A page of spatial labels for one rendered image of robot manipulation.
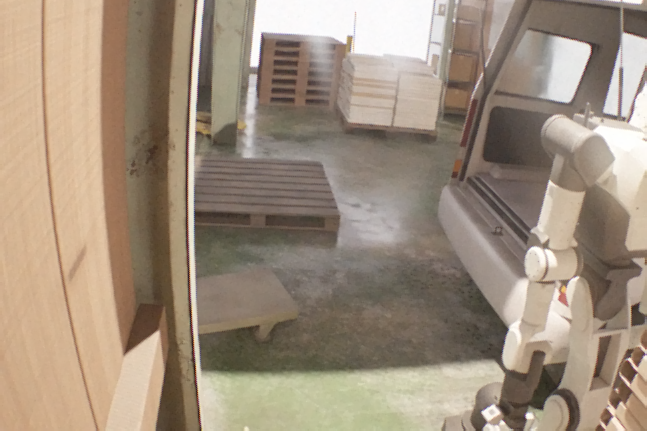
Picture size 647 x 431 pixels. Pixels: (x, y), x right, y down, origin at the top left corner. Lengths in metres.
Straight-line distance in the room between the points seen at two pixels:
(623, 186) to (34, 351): 1.11
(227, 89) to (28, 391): 4.89
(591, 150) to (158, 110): 0.86
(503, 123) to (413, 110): 3.03
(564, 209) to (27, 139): 1.05
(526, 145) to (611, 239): 2.05
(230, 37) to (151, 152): 4.51
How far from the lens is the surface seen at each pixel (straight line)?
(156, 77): 0.53
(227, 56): 5.05
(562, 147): 1.14
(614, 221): 1.23
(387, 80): 5.90
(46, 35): 0.29
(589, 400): 1.46
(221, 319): 2.28
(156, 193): 0.56
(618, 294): 1.38
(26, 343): 0.28
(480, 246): 2.55
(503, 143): 3.16
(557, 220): 1.17
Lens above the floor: 1.56
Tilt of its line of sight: 23 degrees down
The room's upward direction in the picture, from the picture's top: 7 degrees clockwise
